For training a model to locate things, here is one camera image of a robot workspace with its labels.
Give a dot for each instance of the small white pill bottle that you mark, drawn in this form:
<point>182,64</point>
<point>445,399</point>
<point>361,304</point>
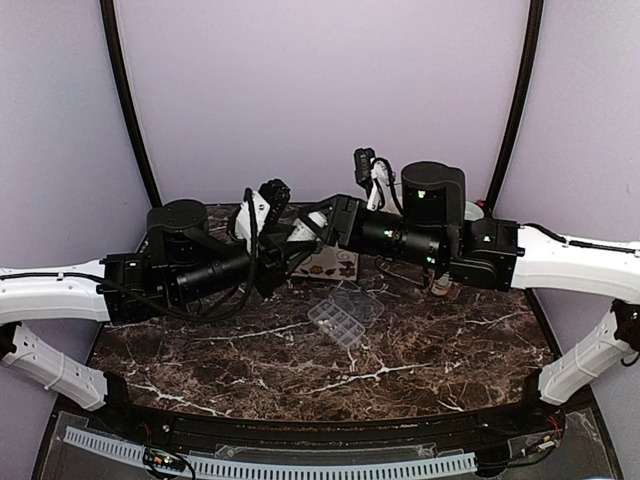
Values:
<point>301,233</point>

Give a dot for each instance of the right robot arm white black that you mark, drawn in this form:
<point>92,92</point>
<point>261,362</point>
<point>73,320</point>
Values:
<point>432,232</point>

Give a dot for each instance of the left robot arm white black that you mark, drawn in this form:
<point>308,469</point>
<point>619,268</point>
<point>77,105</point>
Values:
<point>184,273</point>

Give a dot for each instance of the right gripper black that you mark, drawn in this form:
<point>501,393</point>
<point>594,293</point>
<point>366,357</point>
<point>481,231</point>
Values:
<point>343,208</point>

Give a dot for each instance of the black frame post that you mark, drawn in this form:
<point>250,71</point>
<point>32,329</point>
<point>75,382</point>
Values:
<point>126,100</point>
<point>516,111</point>

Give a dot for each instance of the orange pill bottle grey cap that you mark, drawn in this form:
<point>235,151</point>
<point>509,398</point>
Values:
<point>441,286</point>

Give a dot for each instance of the black front table rail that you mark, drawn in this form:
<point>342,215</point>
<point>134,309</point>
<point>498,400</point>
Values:
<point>484,429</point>

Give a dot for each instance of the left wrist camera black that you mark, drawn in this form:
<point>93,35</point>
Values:
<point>277,194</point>

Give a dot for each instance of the white slotted cable duct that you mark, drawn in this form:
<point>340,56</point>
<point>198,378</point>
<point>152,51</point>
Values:
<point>240,463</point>

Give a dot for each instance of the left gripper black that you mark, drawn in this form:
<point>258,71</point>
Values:
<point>275,252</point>

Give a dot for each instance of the right black frame post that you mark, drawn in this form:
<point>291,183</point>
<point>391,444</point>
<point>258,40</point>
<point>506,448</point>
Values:
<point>516,111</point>

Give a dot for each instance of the small green bowl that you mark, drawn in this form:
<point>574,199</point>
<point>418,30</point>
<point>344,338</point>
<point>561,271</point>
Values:
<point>473,212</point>

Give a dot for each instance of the clear plastic pill organizer box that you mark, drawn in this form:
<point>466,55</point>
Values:
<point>351,311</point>

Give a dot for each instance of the left black frame post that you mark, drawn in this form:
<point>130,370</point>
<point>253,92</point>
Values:
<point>126,100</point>

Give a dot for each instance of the white bottle cap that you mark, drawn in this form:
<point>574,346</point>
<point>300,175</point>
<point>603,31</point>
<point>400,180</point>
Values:
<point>318,218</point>

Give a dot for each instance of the square floral ceramic plate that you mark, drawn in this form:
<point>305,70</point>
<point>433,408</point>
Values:
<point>329,264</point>

